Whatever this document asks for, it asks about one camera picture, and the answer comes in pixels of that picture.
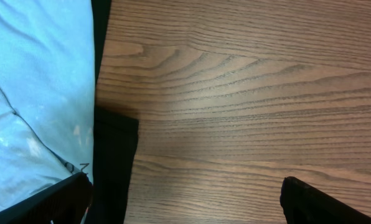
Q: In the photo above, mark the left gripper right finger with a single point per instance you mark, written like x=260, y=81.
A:
x=305, y=204

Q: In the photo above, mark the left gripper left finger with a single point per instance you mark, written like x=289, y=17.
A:
x=63, y=203

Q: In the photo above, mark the black garment under pile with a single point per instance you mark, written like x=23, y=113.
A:
x=114, y=148

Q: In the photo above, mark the light blue shirt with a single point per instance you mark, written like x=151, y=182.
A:
x=47, y=95

